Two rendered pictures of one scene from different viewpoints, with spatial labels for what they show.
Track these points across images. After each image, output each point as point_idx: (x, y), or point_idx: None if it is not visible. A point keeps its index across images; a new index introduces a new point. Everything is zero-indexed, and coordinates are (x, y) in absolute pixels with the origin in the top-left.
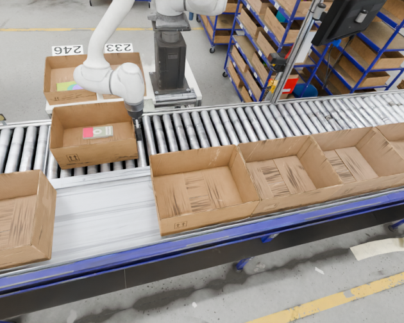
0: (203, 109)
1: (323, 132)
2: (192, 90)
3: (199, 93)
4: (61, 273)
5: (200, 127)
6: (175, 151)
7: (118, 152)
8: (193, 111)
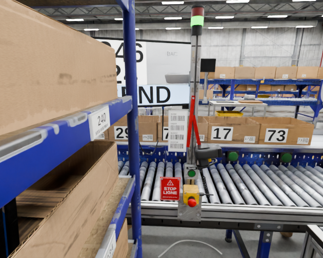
0: (294, 207)
1: (198, 123)
2: None
3: (315, 229)
4: None
5: (288, 188)
6: (299, 124)
7: None
8: (308, 207)
